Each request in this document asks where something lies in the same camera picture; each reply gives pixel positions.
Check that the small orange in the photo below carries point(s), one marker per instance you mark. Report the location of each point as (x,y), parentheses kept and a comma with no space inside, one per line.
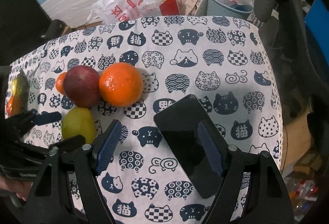
(60,83)

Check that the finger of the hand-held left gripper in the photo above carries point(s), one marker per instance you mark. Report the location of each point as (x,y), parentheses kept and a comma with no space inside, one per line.
(72,142)
(47,118)

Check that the blue waste bin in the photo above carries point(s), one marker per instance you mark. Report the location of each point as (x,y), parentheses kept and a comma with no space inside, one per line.
(228,8)

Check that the black round device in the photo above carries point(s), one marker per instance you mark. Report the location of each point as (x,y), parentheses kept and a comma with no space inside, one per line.
(52,27)

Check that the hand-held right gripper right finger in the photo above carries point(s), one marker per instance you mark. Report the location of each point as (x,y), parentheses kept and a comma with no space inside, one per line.
(210,149)

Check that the black smartphone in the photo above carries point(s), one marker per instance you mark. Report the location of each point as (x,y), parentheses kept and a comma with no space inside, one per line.
(187,144)

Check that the blue board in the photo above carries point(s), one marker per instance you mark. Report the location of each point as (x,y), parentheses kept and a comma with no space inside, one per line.
(316,23)

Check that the person's left hand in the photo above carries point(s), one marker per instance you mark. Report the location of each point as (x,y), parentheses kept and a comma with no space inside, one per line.
(10,186)

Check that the red paper bag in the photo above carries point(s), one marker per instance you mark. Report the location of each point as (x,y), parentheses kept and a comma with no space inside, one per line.
(167,4)

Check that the black hanging cloth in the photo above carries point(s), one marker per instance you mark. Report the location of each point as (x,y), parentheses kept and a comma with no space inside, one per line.
(15,8)

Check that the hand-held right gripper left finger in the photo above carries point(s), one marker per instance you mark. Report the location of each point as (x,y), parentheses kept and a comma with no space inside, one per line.
(108,147)

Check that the large orange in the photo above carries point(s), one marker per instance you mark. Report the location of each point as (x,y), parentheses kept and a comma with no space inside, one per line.
(120,84)

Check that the green glass plate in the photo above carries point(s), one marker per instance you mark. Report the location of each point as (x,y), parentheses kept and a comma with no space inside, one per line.
(23,87)

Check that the white plastic bag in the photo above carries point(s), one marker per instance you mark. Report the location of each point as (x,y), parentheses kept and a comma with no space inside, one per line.
(118,8)

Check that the red apple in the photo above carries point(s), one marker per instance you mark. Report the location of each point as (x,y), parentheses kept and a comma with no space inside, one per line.
(82,86)

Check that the cat-print tablecloth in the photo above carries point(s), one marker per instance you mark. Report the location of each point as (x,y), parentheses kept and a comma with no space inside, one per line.
(221,41)

